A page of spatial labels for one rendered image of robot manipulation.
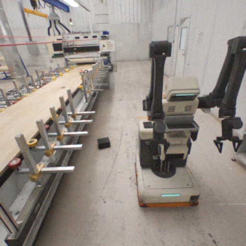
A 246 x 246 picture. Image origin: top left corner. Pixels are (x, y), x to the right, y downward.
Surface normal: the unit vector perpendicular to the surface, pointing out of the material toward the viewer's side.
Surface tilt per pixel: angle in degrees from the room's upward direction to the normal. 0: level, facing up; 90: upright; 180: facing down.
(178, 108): 98
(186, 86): 42
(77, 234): 0
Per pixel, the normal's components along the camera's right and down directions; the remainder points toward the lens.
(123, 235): -0.05, -0.88
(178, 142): 0.00, 0.60
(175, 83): -0.04, -0.33
